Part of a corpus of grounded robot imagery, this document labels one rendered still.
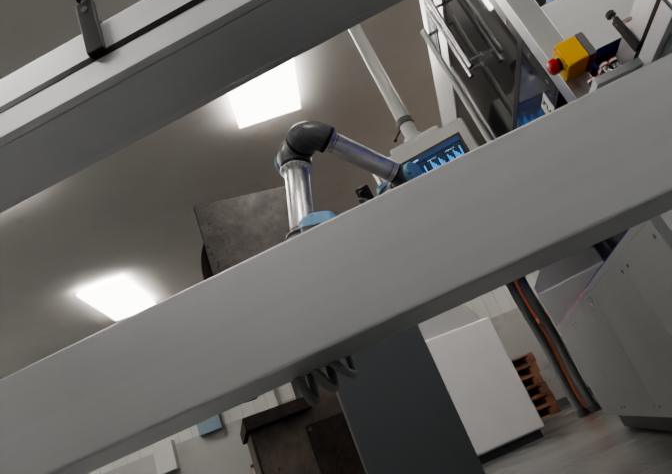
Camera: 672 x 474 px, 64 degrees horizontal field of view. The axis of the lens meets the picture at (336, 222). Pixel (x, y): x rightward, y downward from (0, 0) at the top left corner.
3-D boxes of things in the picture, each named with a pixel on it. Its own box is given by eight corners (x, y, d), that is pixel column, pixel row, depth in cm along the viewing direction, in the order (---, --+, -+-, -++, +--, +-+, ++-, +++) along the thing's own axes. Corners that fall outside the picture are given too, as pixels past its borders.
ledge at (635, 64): (642, 88, 131) (637, 82, 132) (657, 56, 119) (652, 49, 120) (588, 114, 132) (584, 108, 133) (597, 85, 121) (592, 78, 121)
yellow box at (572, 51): (592, 69, 134) (577, 49, 137) (597, 52, 128) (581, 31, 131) (564, 83, 135) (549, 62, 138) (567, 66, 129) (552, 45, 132)
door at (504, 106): (512, 162, 234) (452, 65, 258) (516, 108, 192) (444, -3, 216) (511, 163, 234) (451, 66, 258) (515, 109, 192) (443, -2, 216)
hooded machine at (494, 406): (466, 471, 418) (389, 297, 479) (449, 472, 480) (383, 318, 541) (552, 434, 429) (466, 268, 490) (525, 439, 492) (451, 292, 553)
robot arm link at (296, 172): (299, 260, 159) (285, 124, 188) (281, 282, 170) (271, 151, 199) (335, 264, 164) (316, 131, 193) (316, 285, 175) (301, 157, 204)
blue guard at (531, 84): (523, 265, 320) (508, 239, 327) (558, 86, 144) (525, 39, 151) (522, 265, 320) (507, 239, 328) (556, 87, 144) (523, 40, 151)
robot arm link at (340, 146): (302, 101, 182) (425, 162, 192) (291, 123, 190) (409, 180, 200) (294, 122, 174) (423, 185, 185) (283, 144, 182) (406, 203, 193)
